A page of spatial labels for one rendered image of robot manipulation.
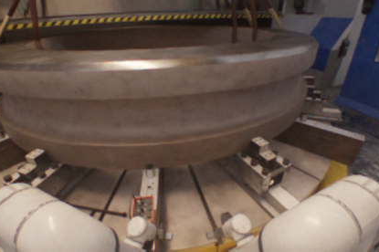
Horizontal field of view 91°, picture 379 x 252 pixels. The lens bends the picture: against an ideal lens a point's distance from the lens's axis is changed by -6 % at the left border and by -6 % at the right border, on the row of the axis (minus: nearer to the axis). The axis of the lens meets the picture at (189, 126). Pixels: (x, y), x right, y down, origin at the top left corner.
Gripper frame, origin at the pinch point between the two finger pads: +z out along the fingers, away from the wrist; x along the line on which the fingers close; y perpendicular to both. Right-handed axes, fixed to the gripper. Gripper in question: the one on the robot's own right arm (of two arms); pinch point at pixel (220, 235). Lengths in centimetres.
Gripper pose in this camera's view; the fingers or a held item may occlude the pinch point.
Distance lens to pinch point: 130.2
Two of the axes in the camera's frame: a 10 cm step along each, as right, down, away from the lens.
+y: 1.3, 8.0, -5.9
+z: -1.6, 6.0, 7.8
